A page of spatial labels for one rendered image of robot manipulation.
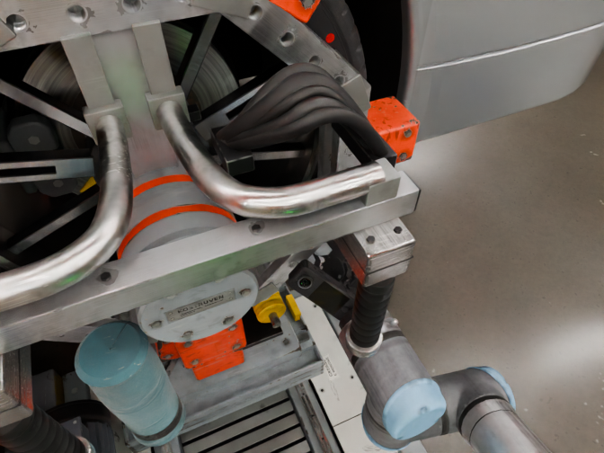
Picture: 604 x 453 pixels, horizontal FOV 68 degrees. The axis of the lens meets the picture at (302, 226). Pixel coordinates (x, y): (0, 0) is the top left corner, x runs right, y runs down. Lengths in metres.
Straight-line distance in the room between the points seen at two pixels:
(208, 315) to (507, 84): 0.66
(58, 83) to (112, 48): 0.24
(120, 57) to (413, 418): 0.54
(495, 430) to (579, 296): 1.06
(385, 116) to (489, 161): 1.46
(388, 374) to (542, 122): 1.91
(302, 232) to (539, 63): 0.66
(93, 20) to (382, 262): 0.32
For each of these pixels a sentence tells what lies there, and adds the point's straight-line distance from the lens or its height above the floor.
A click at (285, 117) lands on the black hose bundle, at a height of 1.03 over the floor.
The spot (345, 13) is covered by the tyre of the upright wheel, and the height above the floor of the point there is 1.01.
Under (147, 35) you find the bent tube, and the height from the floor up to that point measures 1.07.
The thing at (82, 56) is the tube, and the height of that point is 1.07.
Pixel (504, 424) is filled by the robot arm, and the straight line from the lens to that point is 0.75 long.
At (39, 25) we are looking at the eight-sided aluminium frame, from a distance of 0.45.
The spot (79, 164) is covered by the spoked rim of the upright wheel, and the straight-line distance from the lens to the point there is 0.65.
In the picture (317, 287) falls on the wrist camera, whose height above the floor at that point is 0.68.
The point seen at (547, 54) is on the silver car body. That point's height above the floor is 0.87.
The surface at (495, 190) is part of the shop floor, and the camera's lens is 1.97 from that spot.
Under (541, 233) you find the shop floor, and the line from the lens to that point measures 1.87.
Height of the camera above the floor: 1.26
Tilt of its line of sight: 49 degrees down
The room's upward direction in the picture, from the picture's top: straight up
